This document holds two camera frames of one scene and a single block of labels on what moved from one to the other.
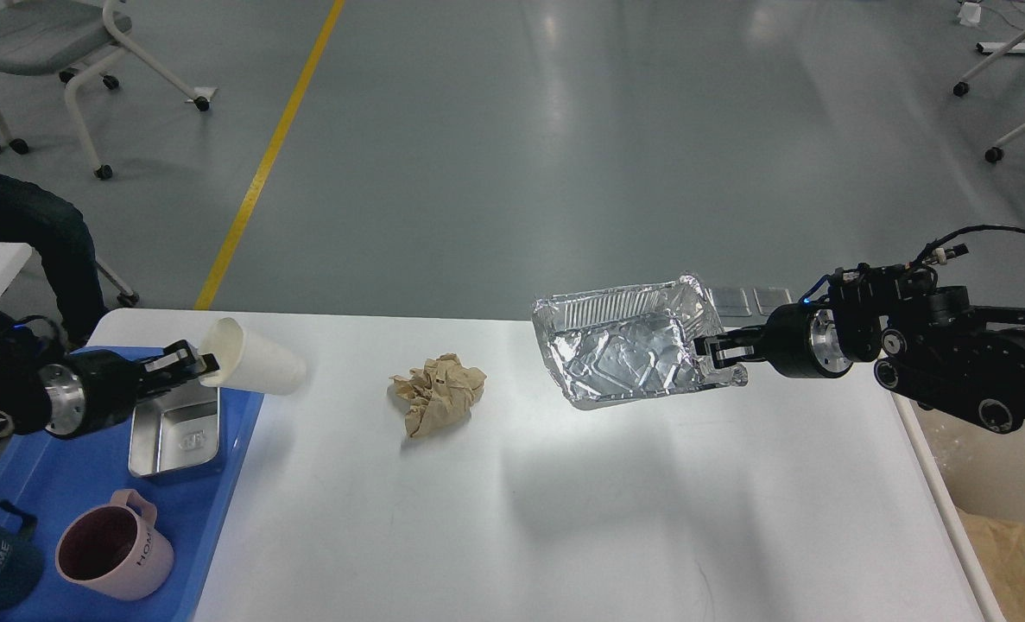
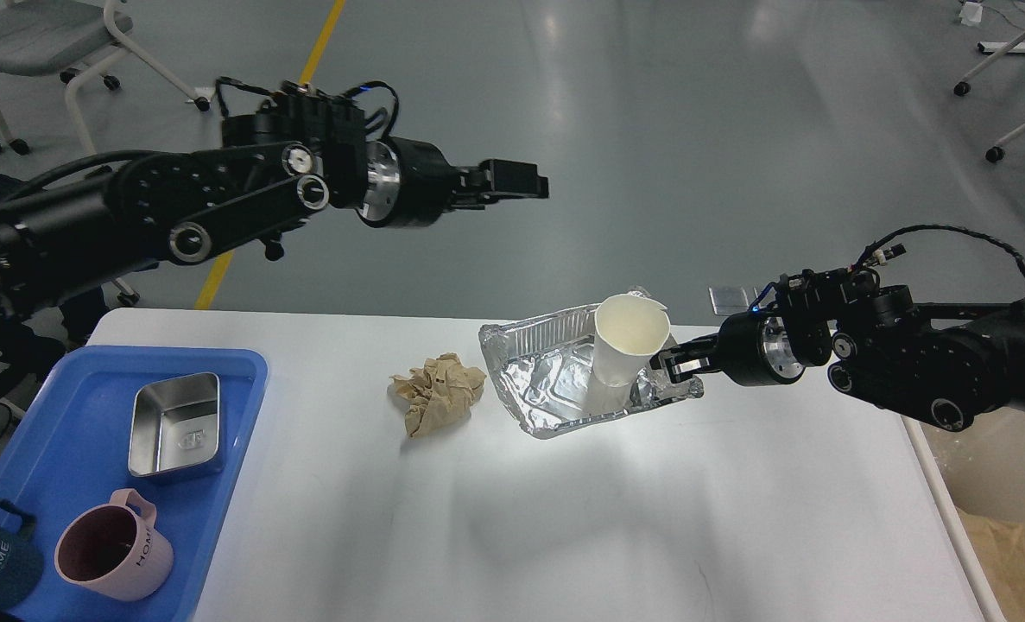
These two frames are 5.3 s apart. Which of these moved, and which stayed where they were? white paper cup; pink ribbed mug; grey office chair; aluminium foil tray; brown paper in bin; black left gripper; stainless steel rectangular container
Moved: black left gripper; aluminium foil tray; white paper cup
Stayed: grey office chair; stainless steel rectangular container; pink ribbed mug; brown paper in bin
